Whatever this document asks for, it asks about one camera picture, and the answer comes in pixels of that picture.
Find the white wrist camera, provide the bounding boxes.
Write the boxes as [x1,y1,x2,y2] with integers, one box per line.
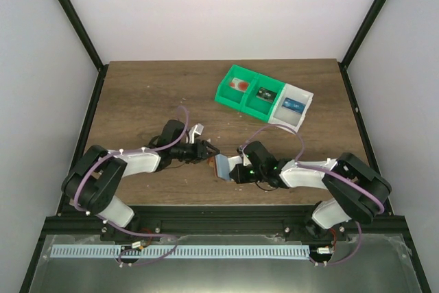
[237,146,251,166]
[186,123,204,144]

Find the black card in bin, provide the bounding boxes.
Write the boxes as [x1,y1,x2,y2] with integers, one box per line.
[257,87,277,103]

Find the left black frame post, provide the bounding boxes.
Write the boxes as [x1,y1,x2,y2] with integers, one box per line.
[36,0,105,71]

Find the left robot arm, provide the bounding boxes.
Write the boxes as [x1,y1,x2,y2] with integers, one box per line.
[62,119,220,241]

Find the brown leather card holder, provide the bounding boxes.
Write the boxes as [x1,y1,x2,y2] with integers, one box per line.
[207,154,243,181]

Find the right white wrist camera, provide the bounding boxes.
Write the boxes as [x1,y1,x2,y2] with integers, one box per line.
[237,146,251,166]

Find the black frame post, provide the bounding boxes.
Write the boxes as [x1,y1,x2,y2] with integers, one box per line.
[36,0,105,71]
[341,0,409,69]

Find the green bin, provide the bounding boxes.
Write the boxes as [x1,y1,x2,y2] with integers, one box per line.
[241,74,285,122]
[215,65,258,110]

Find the green bin middle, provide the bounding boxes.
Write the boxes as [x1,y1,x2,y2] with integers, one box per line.
[241,74,285,122]

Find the blue card in bin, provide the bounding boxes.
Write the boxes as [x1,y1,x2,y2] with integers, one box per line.
[282,97,306,115]

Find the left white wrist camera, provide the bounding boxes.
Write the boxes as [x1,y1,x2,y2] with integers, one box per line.
[186,123,204,144]

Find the green bin far left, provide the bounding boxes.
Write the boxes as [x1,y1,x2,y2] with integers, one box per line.
[215,65,258,110]

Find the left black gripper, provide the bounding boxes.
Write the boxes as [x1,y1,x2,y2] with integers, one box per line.
[171,139,220,164]

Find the white bin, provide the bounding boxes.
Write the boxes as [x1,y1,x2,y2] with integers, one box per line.
[268,84,313,132]

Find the red white card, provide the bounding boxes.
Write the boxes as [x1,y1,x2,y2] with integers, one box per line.
[228,78,250,93]

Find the light blue slotted cable duct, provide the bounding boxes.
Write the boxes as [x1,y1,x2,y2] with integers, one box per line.
[50,244,310,260]

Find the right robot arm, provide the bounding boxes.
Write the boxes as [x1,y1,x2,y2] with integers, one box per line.
[217,141,392,240]

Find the black aluminium frame rail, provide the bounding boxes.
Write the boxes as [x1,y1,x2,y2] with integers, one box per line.
[40,205,410,243]

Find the right black frame post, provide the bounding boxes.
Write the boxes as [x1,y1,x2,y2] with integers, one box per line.
[341,0,409,69]

